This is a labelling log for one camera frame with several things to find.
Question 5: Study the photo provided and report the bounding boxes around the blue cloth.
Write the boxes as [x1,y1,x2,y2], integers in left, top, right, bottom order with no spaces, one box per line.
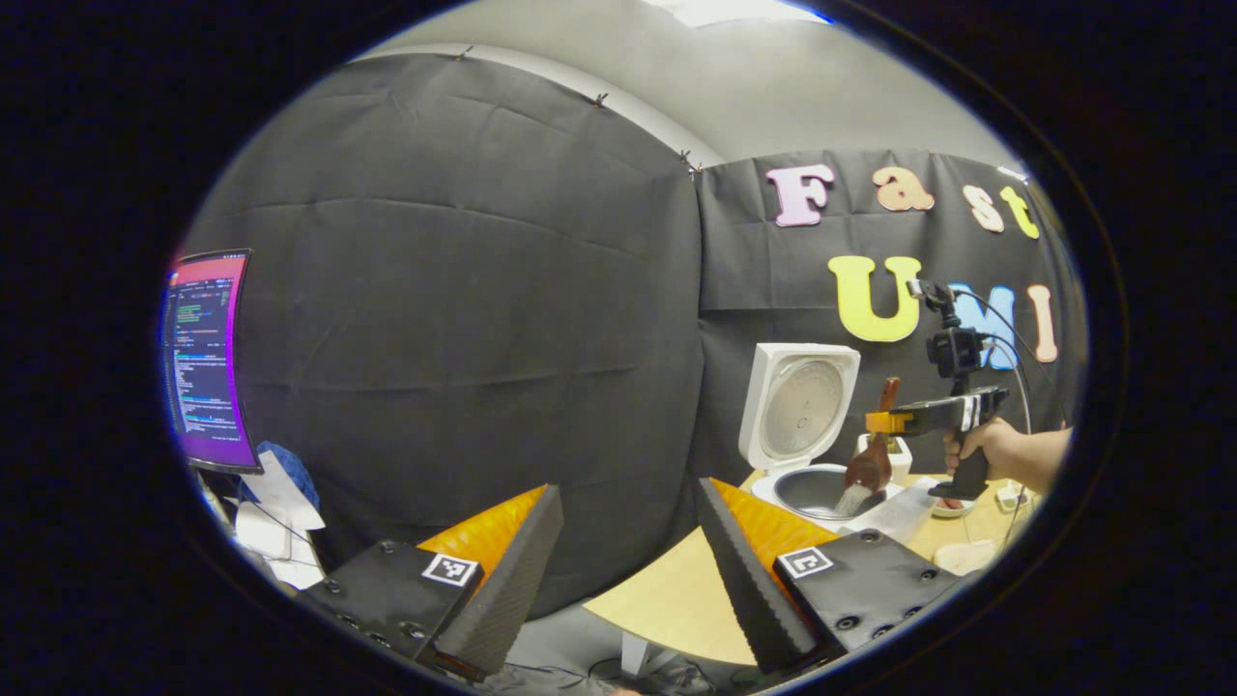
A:
[256,442,321,514]

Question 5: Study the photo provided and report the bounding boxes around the white rice cooker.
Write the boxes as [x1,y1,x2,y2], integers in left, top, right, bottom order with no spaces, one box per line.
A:
[739,342,940,544]

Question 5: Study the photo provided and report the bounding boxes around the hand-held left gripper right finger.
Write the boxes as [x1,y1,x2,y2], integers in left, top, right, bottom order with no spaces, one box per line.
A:
[696,477,971,677]

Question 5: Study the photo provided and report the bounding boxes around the black camera cable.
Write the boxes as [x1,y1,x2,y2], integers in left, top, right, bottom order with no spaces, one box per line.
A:
[952,288,1074,426]

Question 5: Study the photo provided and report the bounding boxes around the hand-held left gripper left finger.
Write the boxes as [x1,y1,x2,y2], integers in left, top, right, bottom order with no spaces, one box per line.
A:
[290,483,565,683]

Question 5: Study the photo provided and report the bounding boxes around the brown wooden spoon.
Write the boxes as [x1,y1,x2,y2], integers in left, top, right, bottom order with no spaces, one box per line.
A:
[833,377,903,517]

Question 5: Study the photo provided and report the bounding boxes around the white paper sheet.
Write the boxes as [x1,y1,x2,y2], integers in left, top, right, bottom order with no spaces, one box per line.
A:
[240,450,328,533]

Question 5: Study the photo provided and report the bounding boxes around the ceiling light panel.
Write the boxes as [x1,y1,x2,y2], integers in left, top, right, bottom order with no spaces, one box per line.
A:
[667,0,833,29]

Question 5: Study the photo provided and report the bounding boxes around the computer monitor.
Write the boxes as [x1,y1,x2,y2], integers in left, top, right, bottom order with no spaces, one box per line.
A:
[159,248,265,476]

